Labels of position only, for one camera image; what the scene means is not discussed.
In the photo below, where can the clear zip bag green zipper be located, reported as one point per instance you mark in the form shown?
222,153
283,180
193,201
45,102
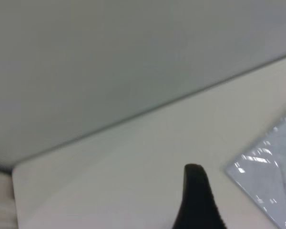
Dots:
264,171

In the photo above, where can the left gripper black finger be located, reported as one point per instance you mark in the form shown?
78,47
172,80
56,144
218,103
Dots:
195,202

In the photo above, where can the pale grey sheet inside bag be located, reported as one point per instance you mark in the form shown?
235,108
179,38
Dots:
280,167

